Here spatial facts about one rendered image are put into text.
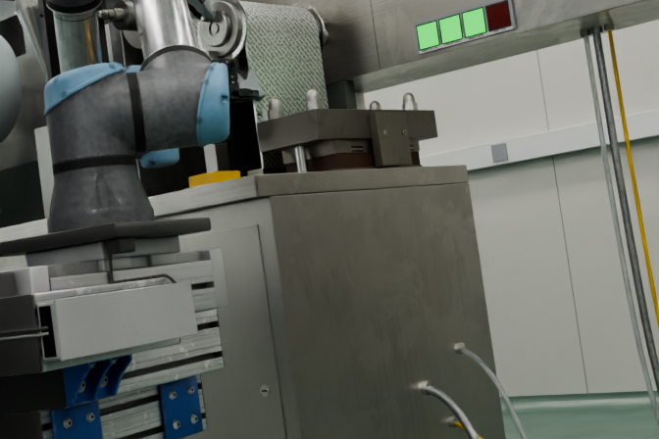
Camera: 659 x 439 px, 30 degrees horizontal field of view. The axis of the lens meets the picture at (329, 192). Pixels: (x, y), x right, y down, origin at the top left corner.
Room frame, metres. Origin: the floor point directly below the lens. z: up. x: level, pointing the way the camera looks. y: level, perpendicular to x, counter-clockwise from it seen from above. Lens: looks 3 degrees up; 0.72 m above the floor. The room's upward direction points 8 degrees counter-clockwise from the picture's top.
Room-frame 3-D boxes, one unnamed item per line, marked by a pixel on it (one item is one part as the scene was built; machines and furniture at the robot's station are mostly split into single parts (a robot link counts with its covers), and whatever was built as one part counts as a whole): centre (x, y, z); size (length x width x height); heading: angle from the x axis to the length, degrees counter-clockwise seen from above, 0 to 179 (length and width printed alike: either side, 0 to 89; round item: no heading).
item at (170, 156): (2.32, 0.33, 1.01); 0.11 x 0.08 x 0.11; 102
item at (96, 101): (1.75, 0.32, 0.98); 0.13 x 0.12 x 0.14; 102
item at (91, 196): (1.74, 0.33, 0.87); 0.15 x 0.15 x 0.10
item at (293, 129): (2.58, -0.06, 1.00); 0.40 x 0.16 x 0.06; 140
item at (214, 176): (2.29, 0.21, 0.91); 0.07 x 0.07 x 0.02; 50
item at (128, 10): (2.71, 0.39, 1.33); 0.06 x 0.06 x 0.06; 50
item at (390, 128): (2.53, -0.14, 0.96); 0.10 x 0.03 x 0.11; 140
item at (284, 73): (2.62, 0.05, 1.11); 0.23 x 0.01 x 0.18; 140
